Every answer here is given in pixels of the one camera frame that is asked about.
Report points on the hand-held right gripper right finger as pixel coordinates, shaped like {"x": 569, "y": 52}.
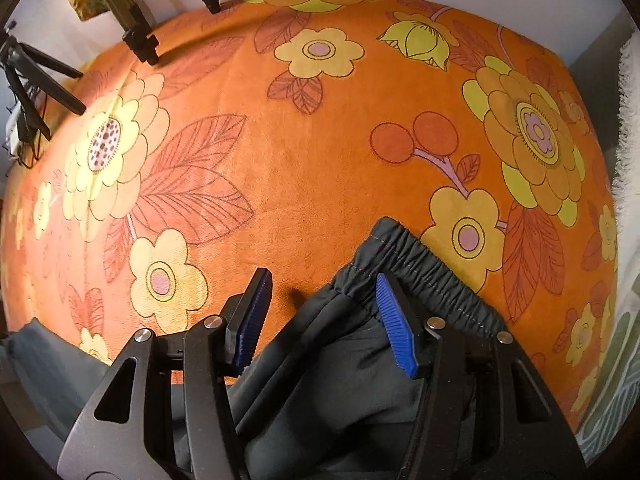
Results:
{"x": 396, "y": 325}

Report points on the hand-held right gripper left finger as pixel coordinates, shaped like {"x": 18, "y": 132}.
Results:
{"x": 249, "y": 320}

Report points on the dark grey pants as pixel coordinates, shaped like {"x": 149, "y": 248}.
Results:
{"x": 325, "y": 385}

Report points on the orange floral blanket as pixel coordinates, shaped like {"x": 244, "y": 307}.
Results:
{"x": 300, "y": 185}

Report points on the green patterned cloth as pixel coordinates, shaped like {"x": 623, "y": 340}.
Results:
{"x": 612, "y": 385}

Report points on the small black tripod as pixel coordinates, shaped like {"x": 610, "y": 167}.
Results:
{"x": 74, "y": 104}

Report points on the white fluffy cloth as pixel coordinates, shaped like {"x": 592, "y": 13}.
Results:
{"x": 629, "y": 160}

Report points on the white and black device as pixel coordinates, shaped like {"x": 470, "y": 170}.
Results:
{"x": 19, "y": 130}

